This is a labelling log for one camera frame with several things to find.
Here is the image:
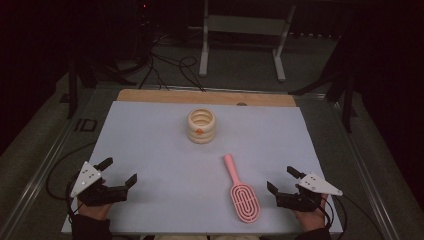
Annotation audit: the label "pink hairbrush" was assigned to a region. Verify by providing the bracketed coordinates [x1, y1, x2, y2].
[223, 153, 261, 224]

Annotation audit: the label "white table mat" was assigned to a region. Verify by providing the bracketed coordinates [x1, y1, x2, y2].
[61, 100, 344, 235]

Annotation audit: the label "aluminium frame rail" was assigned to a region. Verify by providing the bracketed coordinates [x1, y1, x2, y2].
[328, 96, 401, 240]
[0, 111, 88, 239]

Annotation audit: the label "hand-held gripper cable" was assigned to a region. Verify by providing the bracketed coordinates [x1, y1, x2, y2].
[45, 141, 98, 224]
[319, 194, 384, 240]

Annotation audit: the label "white metal stand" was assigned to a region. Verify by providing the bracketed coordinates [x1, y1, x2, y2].
[188, 0, 297, 83]

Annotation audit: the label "person's left hand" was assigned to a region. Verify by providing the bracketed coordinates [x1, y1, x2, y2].
[77, 199, 113, 220]

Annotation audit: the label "black tripod stand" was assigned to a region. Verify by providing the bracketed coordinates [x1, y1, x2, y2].
[59, 54, 138, 120]
[288, 33, 358, 134]

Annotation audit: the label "wooden table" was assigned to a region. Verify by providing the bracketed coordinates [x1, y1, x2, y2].
[116, 88, 297, 108]

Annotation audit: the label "right hand-held gripper cable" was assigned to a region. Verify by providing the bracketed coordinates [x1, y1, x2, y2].
[319, 194, 384, 240]

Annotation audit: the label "cream ribbed holder cup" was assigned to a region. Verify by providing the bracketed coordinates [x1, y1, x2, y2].
[186, 107, 217, 145]

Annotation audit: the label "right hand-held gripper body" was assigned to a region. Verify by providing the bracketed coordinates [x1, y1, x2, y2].
[275, 171, 344, 213]

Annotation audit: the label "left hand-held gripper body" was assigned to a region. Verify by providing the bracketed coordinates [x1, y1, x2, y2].
[69, 161, 130, 207]

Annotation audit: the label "black floor cables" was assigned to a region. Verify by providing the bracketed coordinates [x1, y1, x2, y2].
[138, 31, 207, 93]

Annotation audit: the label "person's right hand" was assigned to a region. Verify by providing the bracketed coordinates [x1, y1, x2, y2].
[293, 195, 330, 233]

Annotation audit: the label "left hand-held gripper cable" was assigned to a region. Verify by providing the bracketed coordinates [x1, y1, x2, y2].
[45, 141, 98, 224]

